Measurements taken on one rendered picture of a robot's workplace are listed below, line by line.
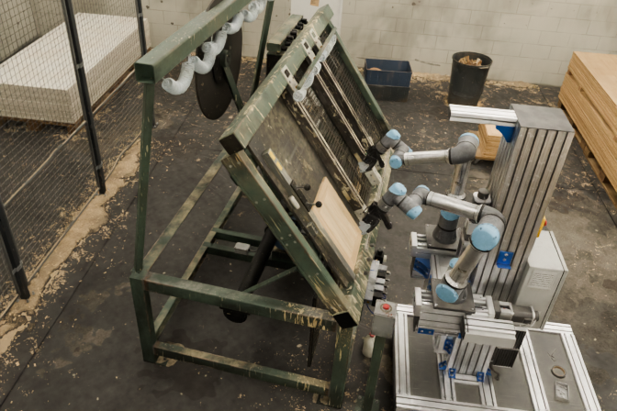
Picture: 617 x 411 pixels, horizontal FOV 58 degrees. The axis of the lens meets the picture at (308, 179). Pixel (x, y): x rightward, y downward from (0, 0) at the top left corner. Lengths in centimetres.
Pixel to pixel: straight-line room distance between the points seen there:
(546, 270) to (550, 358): 112
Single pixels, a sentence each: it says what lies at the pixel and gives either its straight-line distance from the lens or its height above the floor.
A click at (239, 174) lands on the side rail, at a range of 275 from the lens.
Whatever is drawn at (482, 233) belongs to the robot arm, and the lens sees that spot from 264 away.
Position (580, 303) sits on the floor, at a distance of 508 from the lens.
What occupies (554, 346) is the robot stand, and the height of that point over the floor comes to 21.
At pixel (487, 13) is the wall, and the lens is 833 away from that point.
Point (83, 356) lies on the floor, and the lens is 427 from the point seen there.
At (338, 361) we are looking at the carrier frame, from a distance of 350.
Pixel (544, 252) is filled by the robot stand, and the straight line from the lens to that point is 335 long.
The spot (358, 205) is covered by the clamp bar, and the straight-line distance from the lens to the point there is 367.
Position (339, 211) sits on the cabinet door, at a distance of 348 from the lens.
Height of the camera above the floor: 321
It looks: 34 degrees down
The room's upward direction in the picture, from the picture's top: 4 degrees clockwise
